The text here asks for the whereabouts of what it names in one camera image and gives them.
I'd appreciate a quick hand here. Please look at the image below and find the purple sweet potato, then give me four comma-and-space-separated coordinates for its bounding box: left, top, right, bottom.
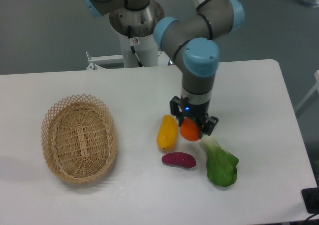
161, 152, 196, 169

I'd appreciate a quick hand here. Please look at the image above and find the black cable on pedestal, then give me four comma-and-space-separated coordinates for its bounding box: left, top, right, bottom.
127, 25, 145, 68

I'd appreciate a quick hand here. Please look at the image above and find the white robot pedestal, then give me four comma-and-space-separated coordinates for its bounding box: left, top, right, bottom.
85, 0, 172, 70

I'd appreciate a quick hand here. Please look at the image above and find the orange fruit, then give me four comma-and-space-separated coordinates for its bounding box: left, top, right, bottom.
180, 117, 199, 141

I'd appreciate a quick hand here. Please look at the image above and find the black device at table edge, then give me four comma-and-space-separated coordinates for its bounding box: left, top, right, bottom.
301, 188, 319, 214

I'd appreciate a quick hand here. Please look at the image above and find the green bok choy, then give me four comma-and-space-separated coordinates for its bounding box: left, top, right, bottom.
201, 135, 239, 187

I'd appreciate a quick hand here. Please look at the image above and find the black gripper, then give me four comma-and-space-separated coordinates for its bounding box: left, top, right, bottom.
169, 94, 219, 138

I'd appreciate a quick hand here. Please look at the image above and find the yellow mango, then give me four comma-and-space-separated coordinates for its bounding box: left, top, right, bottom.
157, 115, 177, 151

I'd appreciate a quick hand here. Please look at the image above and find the white frame at right edge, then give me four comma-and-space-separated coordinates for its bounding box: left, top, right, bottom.
294, 70, 319, 117

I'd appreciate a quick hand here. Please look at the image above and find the woven wicker basket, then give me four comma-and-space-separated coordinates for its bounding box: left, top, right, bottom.
41, 94, 118, 185

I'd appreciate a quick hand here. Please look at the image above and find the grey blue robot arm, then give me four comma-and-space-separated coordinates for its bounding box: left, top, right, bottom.
84, 0, 245, 136

